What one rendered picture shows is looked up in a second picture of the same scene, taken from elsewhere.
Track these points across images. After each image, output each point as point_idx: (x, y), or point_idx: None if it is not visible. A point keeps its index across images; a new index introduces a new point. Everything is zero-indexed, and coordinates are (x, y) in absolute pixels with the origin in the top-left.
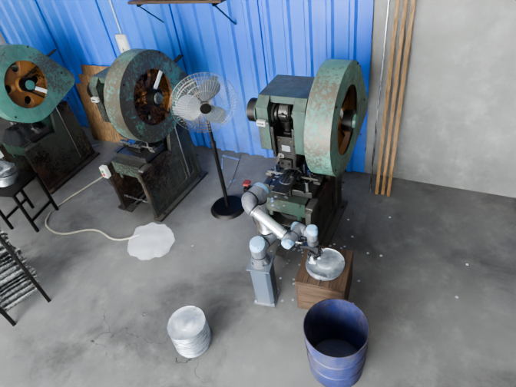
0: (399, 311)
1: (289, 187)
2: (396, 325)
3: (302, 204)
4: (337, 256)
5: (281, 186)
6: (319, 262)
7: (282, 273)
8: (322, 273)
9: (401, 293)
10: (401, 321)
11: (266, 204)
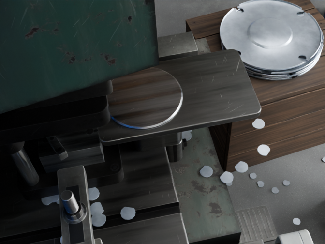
0: (205, 8)
1: (190, 61)
2: (234, 3)
3: None
4: (232, 23)
5: (200, 92)
6: (282, 39)
7: (279, 224)
8: (305, 24)
9: (168, 18)
10: (222, 0)
11: None
